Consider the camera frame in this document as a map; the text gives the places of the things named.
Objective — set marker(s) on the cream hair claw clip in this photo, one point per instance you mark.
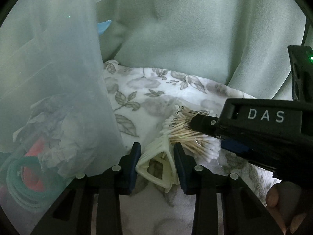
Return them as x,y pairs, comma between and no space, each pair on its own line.
159,149

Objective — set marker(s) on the cotton swab pack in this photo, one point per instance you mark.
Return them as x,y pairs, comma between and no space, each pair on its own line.
185,137

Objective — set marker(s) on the person's right hand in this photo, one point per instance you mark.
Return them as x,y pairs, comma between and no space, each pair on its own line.
281,200

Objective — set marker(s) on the green curtain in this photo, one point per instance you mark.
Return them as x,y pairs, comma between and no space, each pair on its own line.
183,29

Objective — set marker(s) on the white paper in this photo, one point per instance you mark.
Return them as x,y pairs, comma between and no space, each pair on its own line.
61,139

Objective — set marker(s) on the floral blanket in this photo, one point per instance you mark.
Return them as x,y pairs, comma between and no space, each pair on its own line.
137,88

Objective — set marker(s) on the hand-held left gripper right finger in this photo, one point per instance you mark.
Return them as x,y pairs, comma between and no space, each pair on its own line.
181,169

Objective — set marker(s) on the translucent plastic bag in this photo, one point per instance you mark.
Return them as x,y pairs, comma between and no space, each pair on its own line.
61,66

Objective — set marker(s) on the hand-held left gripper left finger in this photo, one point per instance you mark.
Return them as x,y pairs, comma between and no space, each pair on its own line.
134,169

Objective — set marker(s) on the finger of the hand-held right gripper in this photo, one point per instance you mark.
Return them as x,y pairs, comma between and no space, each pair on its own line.
234,146
203,123

